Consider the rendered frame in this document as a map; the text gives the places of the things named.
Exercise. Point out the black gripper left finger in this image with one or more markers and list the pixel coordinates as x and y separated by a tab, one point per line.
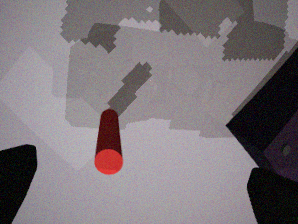
17	169

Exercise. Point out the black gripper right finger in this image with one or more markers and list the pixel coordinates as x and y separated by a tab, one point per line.
274	198

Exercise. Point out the red peg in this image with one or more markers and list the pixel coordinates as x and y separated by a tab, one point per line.
108	158

